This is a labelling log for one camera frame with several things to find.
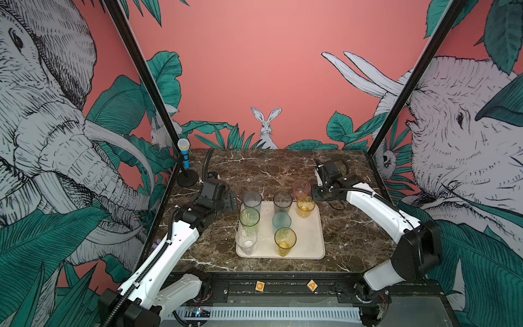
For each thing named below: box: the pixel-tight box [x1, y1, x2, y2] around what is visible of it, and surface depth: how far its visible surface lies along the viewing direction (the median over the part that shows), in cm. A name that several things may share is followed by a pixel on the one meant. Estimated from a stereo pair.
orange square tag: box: [254, 280, 265, 293], surface depth 76 cm
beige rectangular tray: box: [235, 200, 326, 260], surface depth 88 cm
